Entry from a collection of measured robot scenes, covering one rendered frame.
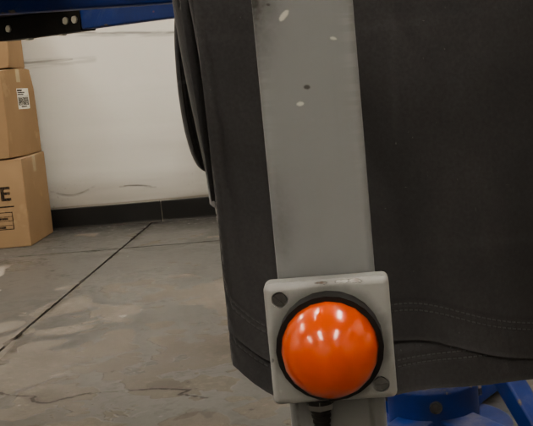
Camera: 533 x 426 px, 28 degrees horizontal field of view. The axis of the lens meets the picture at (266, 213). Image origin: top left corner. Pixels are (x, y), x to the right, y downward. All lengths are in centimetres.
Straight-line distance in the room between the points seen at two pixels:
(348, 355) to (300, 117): 10
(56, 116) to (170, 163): 63
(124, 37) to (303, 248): 505
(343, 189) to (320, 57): 5
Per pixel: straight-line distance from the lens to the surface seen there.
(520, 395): 192
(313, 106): 42
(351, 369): 40
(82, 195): 557
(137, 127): 547
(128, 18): 243
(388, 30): 71
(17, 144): 521
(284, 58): 42
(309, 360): 40
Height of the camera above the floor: 76
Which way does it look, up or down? 8 degrees down
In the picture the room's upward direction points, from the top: 5 degrees counter-clockwise
